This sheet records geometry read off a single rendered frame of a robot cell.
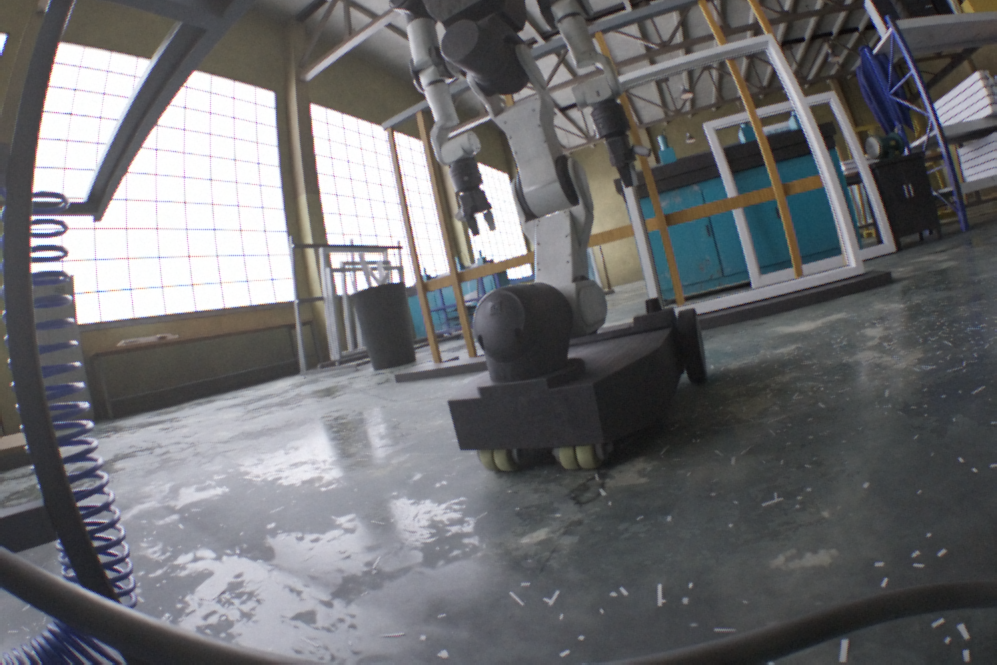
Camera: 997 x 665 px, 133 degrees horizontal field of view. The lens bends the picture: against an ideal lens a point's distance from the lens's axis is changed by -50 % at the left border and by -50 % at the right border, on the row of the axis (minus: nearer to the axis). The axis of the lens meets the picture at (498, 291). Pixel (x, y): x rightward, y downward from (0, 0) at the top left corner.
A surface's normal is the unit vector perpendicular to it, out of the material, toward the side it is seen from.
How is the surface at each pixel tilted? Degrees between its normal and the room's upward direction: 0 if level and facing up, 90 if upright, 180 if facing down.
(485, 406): 90
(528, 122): 100
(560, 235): 60
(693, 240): 90
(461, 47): 90
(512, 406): 90
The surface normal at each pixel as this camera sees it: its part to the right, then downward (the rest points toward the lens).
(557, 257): -0.53, -0.42
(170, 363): 0.87, -0.22
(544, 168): -0.50, 0.01
